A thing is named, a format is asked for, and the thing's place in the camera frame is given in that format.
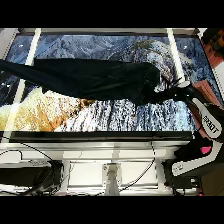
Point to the dark blue jeans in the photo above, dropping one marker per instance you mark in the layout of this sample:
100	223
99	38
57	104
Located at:
83	78

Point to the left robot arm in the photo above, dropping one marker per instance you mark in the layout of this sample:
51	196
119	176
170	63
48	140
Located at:
30	175

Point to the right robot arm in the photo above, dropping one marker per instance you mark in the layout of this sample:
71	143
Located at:
208	121

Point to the silver frame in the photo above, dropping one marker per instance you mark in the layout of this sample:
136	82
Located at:
111	173

